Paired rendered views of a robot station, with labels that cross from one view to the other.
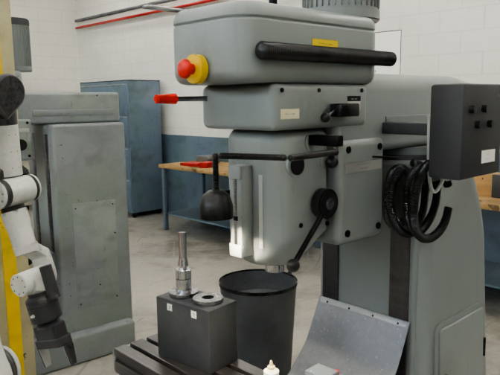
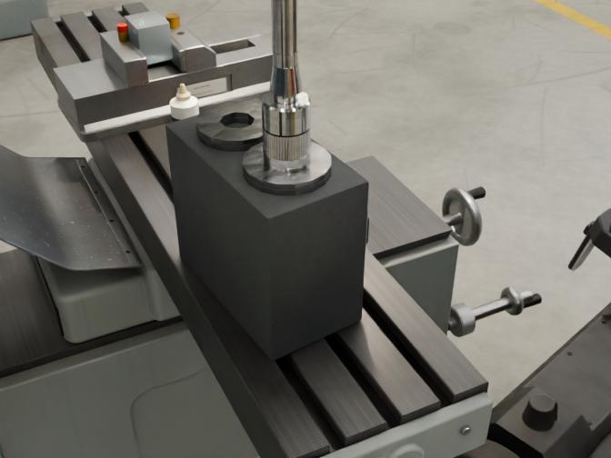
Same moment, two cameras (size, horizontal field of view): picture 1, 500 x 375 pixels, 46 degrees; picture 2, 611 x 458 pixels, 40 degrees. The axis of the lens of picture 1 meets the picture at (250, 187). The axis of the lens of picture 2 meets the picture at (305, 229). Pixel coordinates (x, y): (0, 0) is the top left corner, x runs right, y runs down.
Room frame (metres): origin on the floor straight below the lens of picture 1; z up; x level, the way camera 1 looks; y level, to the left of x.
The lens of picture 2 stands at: (2.38, 0.43, 1.56)
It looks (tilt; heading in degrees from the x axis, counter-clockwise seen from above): 36 degrees down; 197
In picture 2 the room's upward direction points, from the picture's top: straight up
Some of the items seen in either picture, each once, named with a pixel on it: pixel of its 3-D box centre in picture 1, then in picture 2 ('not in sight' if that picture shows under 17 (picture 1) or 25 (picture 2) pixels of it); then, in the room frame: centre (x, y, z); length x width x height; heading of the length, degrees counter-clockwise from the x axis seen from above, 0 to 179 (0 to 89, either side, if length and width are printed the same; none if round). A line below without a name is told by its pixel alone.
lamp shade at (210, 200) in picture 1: (216, 203); not in sight; (1.23, 0.07, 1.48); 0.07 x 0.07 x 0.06
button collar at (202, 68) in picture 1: (196, 68); not in sight; (1.23, 0.11, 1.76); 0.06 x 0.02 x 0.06; 43
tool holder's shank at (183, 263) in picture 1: (182, 250); (285, 43); (1.70, 0.20, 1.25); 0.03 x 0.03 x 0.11
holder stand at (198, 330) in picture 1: (196, 325); (264, 217); (1.67, 0.17, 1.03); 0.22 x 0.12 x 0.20; 51
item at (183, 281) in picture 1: (183, 280); (286, 134); (1.70, 0.20, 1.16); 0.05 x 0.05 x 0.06
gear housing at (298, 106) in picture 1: (286, 106); not in sight; (1.42, -0.09, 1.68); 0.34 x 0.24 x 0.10; 133
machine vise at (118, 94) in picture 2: not in sight; (170, 67); (1.26, -0.14, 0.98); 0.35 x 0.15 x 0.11; 136
